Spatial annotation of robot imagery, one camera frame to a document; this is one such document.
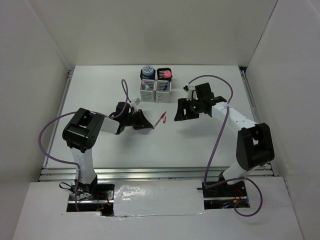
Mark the pink capped bottle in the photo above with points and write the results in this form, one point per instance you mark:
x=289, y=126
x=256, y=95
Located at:
x=167, y=74

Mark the white left slotted container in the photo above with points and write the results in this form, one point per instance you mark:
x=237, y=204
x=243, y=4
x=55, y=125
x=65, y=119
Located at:
x=148, y=95

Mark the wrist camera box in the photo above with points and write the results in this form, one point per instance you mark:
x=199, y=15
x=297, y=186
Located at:
x=191, y=92
x=135, y=102

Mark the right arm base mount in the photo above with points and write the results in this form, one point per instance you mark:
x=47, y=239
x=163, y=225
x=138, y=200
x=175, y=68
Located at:
x=225, y=196

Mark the black slotted container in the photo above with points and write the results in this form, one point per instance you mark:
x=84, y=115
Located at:
x=147, y=75
x=160, y=71

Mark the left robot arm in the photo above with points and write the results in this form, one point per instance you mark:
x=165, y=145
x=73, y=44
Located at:
x=81, y=134

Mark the blue glue jar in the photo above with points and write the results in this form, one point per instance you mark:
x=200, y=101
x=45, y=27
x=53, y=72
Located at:
x=147, y=68

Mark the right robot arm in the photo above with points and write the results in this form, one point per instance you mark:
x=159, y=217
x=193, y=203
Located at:
x=254, y=145

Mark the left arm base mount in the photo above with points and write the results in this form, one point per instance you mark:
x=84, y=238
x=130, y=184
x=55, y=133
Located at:
x=95, y=198

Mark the black right slotted container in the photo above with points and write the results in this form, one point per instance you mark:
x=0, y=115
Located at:
x=160, y=71

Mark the white slotted container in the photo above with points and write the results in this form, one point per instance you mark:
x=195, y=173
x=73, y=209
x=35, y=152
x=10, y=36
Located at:
x=148, y=95
x=160, y=96

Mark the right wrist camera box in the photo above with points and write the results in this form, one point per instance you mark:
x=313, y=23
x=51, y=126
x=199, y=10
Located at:
x=191, y=92

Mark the white right slotted container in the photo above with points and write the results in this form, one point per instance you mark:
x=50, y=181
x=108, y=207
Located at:
x=160, y=96

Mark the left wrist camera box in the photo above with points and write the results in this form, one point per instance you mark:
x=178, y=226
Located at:
x=135, y=102

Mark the white foil front panel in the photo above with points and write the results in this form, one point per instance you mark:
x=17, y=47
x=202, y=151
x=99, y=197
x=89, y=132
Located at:
x=158, y=198

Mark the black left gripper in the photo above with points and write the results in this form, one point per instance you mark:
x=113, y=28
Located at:
x=142, y=122

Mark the purple highlighter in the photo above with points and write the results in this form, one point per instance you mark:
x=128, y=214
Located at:
x=143, y=83

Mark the aluminium front rail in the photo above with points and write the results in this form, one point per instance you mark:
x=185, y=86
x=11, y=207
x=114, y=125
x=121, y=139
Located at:
x=131, y=174

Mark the black left slotted container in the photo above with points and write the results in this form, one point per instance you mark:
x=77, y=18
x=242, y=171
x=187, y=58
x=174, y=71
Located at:
x=147, y=75

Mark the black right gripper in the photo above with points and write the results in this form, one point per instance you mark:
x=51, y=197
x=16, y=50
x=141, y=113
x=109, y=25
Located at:
x=183, y=103

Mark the red pen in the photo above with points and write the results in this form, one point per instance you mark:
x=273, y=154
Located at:
x=159, y=120

